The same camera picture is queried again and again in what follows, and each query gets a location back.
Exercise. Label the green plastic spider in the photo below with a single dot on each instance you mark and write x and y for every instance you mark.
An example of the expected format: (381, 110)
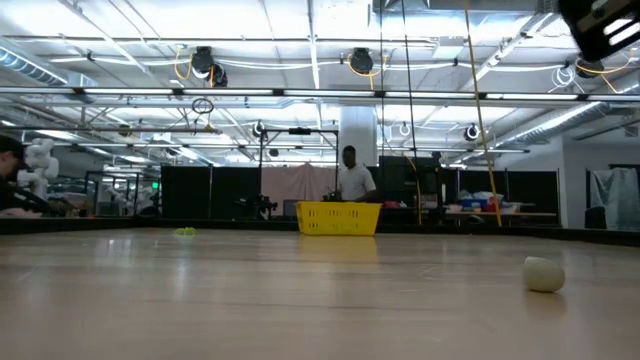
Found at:
(185, 231)

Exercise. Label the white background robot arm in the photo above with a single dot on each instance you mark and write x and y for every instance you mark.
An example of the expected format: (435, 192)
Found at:
(45, 165)

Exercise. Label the grey cover sheet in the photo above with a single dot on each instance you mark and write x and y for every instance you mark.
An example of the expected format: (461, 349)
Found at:
(620, 197)

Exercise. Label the black room partition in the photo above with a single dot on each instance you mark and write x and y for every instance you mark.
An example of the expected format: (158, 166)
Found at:
(525, 187)
(210, 192)

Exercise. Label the wooden background work table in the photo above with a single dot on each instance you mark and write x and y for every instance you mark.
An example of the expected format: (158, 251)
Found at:
(500, 214)

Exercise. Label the blue storage bin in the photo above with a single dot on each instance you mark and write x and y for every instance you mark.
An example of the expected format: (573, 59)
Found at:
(472, 202)

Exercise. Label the black equipment cabinet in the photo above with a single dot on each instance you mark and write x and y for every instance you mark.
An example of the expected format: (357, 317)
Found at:
(407, 182)

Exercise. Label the white square column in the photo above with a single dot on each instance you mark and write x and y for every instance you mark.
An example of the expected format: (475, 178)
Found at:
(357, 127)

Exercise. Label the person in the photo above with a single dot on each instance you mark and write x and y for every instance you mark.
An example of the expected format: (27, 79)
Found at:
(355, 182)
(10, 165)

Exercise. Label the yellow plastic basket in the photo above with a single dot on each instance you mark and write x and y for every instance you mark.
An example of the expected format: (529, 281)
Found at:
(337, 217)

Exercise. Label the overhead light bar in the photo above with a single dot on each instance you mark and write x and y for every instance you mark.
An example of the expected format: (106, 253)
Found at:
(225, 91)

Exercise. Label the black background rig frame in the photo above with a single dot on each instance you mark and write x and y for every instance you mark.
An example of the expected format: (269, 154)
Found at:
(300, 131)

